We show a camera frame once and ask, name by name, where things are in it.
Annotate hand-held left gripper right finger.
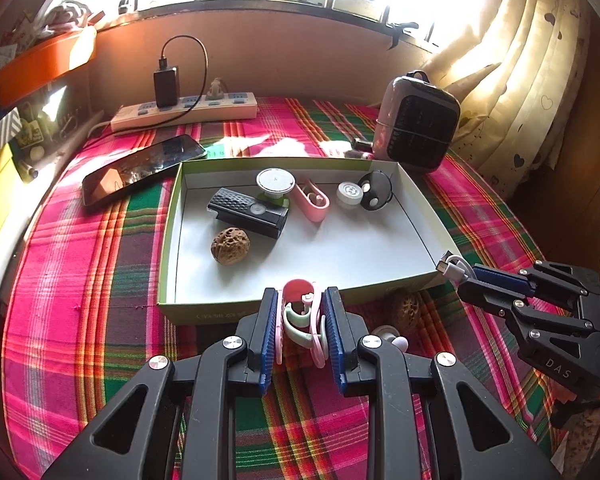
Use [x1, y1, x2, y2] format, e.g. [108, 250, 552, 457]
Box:
[324, 286, 566, 480]

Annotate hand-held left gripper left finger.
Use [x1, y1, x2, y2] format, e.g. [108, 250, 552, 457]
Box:
[42, 287, 281, 480]

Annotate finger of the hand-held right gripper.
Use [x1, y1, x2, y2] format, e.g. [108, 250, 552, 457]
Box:
[471, 259, 600, 321]
[456, 281, 600, 351]

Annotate white usb cable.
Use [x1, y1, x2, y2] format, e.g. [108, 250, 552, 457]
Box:
[437, 251, 476, 283]

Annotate pink and white cable clips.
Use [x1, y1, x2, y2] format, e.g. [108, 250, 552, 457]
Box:
[275, 277, 331, 368]

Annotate shallow cardboard box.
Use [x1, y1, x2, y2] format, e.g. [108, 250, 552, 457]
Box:
[157, 156, 465, 326]

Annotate walnut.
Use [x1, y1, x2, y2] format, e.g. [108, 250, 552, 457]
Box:
[210, 227, 252, 264]
[391, 290, 423, 331]

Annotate pink clip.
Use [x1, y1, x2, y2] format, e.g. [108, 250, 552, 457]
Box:
[292, 177, 331, 224]

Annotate black round disc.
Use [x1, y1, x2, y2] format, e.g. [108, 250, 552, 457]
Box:
[356, 171, 394, 211]

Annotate green cylinder with grey top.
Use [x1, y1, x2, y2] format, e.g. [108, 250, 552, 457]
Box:
[256, 168, 296, 208]

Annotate white knob hook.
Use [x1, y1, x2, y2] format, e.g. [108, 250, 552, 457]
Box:
[370, 325, 411, 356]

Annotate black rectangular device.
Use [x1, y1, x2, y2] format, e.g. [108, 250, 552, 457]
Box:
[206, 187, 290, 239]

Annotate small white round case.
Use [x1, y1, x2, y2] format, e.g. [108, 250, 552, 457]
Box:
[336, 181, 365, 210]

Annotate plaid cloth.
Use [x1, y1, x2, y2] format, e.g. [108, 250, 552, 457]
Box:
[0, 95, 566, 480]

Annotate small pink grey heater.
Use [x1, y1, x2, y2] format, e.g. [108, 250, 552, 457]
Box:
[372, 70, 462, 175]

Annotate small dark tube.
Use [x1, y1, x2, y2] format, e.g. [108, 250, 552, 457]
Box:
[347, 137, 376, 161]

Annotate cream heart print curtain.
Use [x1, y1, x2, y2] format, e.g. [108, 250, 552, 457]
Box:
[422, 0, 593, 196]

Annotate black smartphone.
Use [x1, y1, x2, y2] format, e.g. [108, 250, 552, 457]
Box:
[81, 133, 207, 209]

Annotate white power strip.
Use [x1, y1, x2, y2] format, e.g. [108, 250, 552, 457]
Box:
[110, 91, 258, 133]

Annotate black charger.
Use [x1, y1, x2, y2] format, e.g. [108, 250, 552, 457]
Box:
[153, 65, 181, 108]

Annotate clear storage case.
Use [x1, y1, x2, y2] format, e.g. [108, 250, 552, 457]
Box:
[10, 80, 93, 181]

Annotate striped box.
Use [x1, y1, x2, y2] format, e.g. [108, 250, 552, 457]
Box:
[0, 107, 23, 168]

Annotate window grille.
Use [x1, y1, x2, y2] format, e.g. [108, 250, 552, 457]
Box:
[97, 0, 446, 46]

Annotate orange tray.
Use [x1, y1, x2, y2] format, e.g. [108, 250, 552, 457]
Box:
[0, 25, 98, 98]

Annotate white plastic packaging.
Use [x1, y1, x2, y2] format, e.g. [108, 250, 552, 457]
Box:
[35, 0, 108, 41]

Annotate black charging cable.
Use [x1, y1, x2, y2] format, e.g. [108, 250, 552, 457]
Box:
[159, 35, 208, 111]

